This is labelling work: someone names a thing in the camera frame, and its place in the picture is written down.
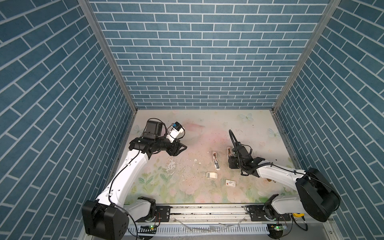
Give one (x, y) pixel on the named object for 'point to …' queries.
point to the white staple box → (230, 182)
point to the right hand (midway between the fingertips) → (230, 158)
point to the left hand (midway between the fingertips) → (182, 143)
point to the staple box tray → (211, 175)
